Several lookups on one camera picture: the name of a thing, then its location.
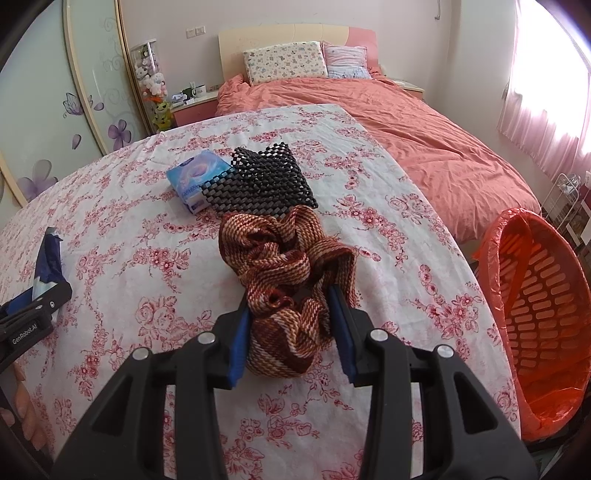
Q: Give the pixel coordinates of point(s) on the blue tissue pack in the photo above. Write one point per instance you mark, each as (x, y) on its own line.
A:
(194, 175)

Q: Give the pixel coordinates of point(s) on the small blue box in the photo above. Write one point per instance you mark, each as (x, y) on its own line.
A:
(182, 97)

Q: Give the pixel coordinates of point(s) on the light wooden nightstand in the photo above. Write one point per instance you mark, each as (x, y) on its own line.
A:
(412, 86)

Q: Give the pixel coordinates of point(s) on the wall outlet plate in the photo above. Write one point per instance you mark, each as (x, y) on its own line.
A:
(195, 31)

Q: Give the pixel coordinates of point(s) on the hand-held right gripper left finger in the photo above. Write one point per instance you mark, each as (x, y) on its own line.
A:
(242, 341)

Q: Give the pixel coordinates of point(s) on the white patterned pillow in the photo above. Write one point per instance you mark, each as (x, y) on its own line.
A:
(286, 62)

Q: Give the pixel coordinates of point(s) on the black woven mat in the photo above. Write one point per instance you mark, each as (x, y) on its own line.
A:
(268, 180)

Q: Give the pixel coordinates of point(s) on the white mug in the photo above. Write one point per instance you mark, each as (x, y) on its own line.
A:
(199, 90)

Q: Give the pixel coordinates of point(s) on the pink floral tablecloth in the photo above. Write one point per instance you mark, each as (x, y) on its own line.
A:
(138, 230)

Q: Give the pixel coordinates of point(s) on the pink ruffled pillow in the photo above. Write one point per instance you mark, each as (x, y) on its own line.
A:
(346, 60)

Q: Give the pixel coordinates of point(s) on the green frog plush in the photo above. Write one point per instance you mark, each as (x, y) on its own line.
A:
(161, 115)

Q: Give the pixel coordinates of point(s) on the salmon pink duvet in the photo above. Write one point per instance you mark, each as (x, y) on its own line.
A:
(415, 134)

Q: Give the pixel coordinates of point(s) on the pink curtain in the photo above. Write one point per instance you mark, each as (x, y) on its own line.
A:
(549, 78)

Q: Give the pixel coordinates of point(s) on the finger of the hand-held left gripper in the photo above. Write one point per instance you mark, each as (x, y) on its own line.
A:
(23, 339)
(51, 302)

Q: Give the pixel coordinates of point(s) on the pink nightstand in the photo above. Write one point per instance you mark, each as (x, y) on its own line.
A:
(194, 113)

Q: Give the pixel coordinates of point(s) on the red striped woven cloth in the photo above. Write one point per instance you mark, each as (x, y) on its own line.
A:
(281, 258)

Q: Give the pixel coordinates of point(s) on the flower print sliding wardrobe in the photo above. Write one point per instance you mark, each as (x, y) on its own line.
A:
(55, 92)

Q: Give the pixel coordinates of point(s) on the orange plastic basket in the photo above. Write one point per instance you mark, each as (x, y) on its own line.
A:
(545, 295)

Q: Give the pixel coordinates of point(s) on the person's left hand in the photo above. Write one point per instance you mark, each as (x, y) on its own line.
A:
(27, 415)

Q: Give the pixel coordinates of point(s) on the orange laundry basket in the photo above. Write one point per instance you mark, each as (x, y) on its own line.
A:
(487, 258)

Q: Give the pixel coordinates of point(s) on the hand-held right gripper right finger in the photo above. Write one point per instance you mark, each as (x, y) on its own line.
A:
(342, 332)

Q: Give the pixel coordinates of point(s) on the cream and pink headboard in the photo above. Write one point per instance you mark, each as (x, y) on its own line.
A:
(277, 37)

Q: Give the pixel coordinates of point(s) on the clear plush toy case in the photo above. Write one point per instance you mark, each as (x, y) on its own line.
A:
(147, 69)

